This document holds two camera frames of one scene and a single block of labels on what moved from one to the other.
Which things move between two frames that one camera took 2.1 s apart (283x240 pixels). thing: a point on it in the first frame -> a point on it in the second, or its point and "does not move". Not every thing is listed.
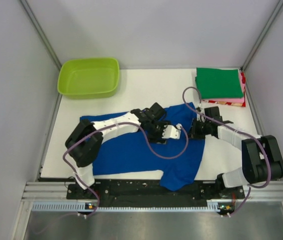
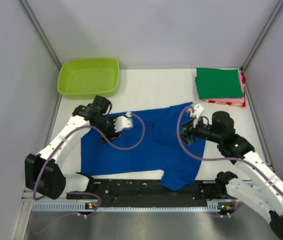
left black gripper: [158, 138] -> [112, 135]
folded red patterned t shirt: [236, 104] does not move
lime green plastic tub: [82, 78] does not move
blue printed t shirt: [131, 152] does not move
